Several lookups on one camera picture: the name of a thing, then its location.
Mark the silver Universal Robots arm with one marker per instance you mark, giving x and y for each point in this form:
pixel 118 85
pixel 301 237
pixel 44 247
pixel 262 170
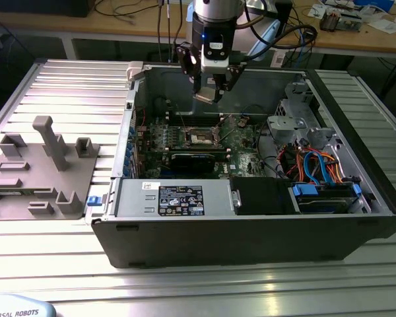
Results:
pixel 217 8

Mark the CPU cooler heatsink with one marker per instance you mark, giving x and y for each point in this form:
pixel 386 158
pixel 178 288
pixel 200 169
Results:
pixel 330 21

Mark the blue box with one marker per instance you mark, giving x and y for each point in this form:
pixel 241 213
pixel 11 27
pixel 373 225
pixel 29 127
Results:
pixel 376 4

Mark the thin metal locking lever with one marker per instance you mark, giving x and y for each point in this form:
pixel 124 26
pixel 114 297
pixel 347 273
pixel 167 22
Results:
pixel 183 123
pixel 223 121

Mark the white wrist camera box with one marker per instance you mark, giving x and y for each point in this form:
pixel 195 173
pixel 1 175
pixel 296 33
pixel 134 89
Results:
pixel 214 62

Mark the grey plastic parts rack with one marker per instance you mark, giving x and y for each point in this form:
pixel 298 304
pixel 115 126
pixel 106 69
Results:
pixel 36 171

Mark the grey power supply unit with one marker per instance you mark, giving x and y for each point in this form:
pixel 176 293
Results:
pixel 132 198

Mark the green motherboard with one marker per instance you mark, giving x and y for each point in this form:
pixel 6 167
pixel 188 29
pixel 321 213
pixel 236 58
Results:
pixel 241 158

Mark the black open PC case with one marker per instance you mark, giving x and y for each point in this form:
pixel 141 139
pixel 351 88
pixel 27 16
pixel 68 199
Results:
pixel 217 241

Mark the white papers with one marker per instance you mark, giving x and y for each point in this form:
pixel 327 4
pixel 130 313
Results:
pixel 386 24

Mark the grey metal drive cage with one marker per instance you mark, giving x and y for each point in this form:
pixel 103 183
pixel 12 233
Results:
pixel 290 122

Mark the CPU socket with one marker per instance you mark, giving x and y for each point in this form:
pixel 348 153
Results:
pixel 201 137

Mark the black equipment case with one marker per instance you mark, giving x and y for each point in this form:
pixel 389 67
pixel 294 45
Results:
pixel 36 8

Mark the black RAM slot bank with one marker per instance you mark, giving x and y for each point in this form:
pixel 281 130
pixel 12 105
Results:
pixel 198 119
pixel 198 150

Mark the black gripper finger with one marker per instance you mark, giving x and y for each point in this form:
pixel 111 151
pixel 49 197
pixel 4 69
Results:
pixel 232 77
pixel 188 61

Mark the silver CPU plate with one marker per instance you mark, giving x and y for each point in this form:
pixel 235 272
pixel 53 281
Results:
pixel 206 95

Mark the green circuit board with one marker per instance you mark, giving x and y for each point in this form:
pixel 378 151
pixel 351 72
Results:
pixel 349 23

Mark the blue plastic latch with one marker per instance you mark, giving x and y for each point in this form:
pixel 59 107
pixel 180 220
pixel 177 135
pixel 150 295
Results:
pixel 94 201

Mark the black graphics card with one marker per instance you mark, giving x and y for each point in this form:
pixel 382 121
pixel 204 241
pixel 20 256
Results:
pixel 191 162

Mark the wooden desk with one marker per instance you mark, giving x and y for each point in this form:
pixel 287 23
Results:
pixel 125 26

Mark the small black adapter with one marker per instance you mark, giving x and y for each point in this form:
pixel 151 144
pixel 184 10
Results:
pixel 311 34

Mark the hard disk in blue carrier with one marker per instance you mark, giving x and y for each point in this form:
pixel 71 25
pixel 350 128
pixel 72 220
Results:
pixel 323 201

